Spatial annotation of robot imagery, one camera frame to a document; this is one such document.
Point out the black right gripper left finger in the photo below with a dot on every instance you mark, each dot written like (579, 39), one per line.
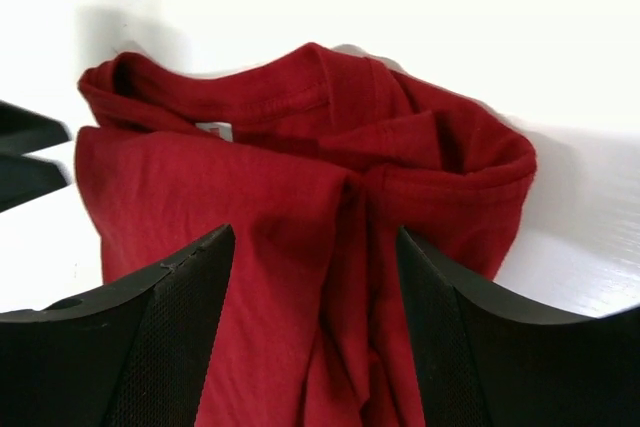
(133, 352)

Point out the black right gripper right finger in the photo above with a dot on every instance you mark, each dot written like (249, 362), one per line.
(487, 356)

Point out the dark red t shirt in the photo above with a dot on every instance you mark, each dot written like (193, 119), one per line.
(315, 160)

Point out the black folded t shirt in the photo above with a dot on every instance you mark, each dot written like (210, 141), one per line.
(25, 178)

